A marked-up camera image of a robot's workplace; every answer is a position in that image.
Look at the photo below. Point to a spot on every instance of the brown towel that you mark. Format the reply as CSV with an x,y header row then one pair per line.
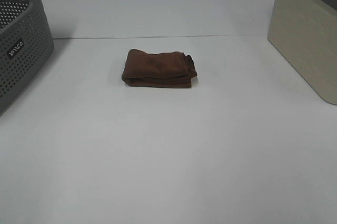
x,y
163,70

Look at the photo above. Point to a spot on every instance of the beige storage bin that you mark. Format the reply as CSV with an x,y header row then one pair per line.
x,y
304,33

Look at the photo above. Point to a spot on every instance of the grey perforated laundry basket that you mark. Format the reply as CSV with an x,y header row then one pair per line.
x,y
26,45

